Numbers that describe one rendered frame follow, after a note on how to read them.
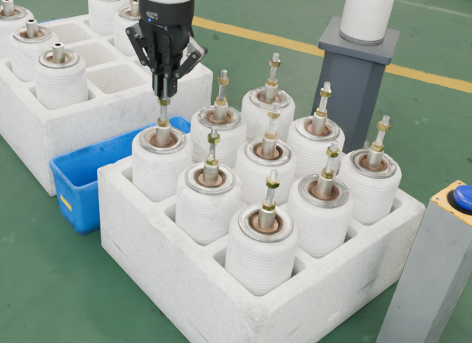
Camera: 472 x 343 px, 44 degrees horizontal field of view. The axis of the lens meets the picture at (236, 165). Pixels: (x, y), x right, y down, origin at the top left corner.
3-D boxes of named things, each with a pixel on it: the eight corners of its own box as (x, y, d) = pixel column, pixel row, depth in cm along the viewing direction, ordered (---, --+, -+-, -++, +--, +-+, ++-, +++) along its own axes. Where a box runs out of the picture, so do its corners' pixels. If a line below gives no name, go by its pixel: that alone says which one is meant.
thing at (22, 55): (53, 96, 134) (45, 21, 123) (72, 116, 128) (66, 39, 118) (11, 107, 129) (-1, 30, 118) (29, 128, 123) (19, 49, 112)
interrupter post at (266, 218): (265, 233, 79) (268, 215, 77) (253, 223, 80) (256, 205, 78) (277, 225, 80) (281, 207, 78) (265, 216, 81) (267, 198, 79)
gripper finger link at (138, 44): (140, 20, 85) (161, 56, 87) (132, 25, 87) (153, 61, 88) (128, 26, 84) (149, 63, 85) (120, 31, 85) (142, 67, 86)
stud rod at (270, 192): (265, 218, 79) (273, 174, 74) (261, 214, 79) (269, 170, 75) (272, 216, 79) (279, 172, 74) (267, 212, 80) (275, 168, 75)
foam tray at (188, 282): (255, 171, 130) (265, 102, 120) (399, 280, 109) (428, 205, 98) (100, 246, 108) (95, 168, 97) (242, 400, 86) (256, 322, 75)
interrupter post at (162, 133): (165, 136, 95) (165, 118, 93) (173, 143, 93) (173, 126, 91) (152, 140, 93) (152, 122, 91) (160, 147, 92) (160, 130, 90)
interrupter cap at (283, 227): (265, 253, 76) (266, 249, 75) (225, 221, 80) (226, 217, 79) (304, 228, 80) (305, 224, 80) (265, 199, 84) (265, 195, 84)
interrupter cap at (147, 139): (169, 124, 98) (169, 120, 97) (196, 146, 93) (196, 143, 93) (129, 136, 94) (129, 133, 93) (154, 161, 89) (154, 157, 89)
